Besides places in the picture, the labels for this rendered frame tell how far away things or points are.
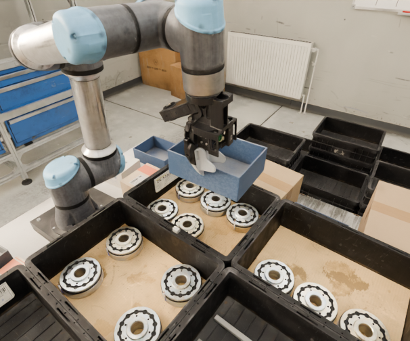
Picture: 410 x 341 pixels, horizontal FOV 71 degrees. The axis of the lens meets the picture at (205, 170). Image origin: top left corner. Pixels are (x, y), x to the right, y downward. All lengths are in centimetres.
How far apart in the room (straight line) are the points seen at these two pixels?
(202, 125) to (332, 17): 300
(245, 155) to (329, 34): 282
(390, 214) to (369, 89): 261
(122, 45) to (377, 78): 317
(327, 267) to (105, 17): 79
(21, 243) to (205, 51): 98
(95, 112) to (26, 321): 58
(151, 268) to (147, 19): 61
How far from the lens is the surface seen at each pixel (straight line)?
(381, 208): 105
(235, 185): 64
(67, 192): 104
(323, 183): 195
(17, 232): 129
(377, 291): 92
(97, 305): 83
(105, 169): 106
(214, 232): 92
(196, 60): 49
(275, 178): 110
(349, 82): 356
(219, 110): 52
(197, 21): 47
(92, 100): 95
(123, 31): 50
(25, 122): 265
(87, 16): 49
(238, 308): 79
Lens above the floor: 152
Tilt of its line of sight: 37 degrees down
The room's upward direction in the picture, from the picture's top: straight up
